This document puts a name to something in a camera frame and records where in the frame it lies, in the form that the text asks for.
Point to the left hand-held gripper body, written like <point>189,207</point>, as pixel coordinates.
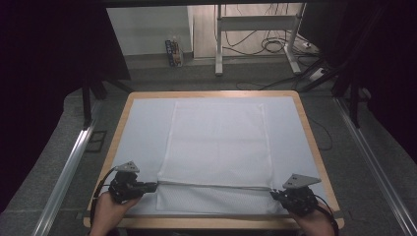
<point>126,187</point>

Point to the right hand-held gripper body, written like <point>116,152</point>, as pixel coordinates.
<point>300,196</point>

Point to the white mesh laundry bag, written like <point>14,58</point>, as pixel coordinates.
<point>216,141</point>

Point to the person's right hand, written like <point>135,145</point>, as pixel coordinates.
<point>313,223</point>

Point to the person's left hand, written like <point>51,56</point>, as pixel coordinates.
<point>109,213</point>

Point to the pale blue table mat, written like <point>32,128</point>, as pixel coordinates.
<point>144,131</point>

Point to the black metal stand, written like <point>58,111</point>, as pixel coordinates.
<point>354,98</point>
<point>87,105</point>

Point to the white power strip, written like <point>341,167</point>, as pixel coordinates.
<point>317,74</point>

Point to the blue printed box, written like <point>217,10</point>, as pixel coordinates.
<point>173,54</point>

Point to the dark curtain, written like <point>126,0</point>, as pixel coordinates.
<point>387,65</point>
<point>42,82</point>

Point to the black floor frame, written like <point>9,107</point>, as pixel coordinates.
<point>96,141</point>

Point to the aluminium floor rail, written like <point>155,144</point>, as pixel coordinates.
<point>377,164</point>
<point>65,177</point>

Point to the white metal desk frame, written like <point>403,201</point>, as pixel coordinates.
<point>259,22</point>

